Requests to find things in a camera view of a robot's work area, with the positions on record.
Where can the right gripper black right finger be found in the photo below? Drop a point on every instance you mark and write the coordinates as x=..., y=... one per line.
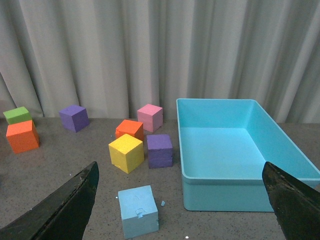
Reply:
x=295, y=204

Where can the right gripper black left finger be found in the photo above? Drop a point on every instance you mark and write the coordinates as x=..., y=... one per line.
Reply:
x=63, y=215

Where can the light blue foam block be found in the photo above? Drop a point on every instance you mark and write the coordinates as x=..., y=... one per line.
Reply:
x=138, y=210

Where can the yellow foam block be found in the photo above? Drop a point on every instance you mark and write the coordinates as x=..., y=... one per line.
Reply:
x=126, y=153

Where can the orange foam block left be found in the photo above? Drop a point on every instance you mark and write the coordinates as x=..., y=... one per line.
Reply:
x=23, y=136

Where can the orange foam block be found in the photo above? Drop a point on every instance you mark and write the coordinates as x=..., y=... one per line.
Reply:
x=130, y=127
x=23, y=136

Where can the purple foam block far left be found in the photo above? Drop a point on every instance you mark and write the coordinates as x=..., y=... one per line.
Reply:
x=74, y=118

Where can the light blue plastic bin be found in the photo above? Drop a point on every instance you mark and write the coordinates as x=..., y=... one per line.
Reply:
x=224, y=145

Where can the green foam block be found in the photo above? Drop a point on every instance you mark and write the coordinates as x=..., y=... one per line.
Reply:
x=17, y=115

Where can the orange foam block centre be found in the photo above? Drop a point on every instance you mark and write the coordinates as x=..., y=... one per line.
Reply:
x=130, y=127

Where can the purple foam block near bin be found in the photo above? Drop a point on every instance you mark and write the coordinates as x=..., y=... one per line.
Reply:
x=159, y=151

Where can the pink foam block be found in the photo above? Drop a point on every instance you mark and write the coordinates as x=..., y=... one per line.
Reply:
x=151, y=116

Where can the grey pleated curtain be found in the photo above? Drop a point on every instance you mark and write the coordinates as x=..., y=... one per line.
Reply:
x=114, y=56

